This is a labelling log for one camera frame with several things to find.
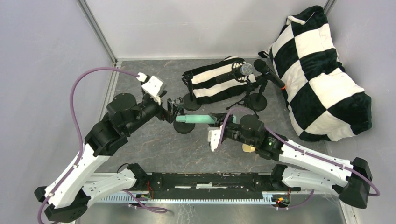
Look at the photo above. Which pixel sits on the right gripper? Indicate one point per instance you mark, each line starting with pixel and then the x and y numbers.
pixel 224 124

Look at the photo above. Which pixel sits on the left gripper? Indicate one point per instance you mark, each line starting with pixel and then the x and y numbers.
pixel 168 109

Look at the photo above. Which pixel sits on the round base mic stand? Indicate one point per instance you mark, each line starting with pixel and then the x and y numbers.
pixel 190 102
pixel 181 127
pixel 258 101

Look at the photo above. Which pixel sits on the cream beige microphone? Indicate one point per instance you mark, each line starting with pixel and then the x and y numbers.
pixel 247 148

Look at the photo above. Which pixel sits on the teal green microphone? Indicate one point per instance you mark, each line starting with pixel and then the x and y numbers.
pixel 198 119

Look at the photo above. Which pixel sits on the black glitter microphone silver head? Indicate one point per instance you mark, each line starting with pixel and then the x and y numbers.
pixel 236 73

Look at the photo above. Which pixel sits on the black microphone orange end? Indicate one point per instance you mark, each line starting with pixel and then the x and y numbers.
pixel 262 67

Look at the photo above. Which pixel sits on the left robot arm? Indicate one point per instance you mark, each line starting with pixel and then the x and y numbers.
pixel 69 197

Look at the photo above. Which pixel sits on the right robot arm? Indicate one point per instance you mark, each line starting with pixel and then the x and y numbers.
pixel 301 167

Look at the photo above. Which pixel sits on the black white checkered pillow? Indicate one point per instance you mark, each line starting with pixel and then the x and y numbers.
pixel 324 103

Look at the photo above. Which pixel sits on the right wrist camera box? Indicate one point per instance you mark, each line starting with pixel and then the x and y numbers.
pixel 213 139

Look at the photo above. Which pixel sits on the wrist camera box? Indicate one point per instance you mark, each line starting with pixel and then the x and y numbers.
pixel 213 139
pixel 153 86

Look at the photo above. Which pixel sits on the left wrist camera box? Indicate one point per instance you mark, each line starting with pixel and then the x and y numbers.
pixel 153 86

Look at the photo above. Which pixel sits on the tripod shock mount mic stand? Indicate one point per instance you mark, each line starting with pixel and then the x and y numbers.
pixel 249 87

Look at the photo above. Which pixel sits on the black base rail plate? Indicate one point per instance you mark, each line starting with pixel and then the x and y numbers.
pixel 209 185

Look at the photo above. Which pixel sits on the aluminium corner frame post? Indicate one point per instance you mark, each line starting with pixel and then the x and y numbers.
pixel 97 30

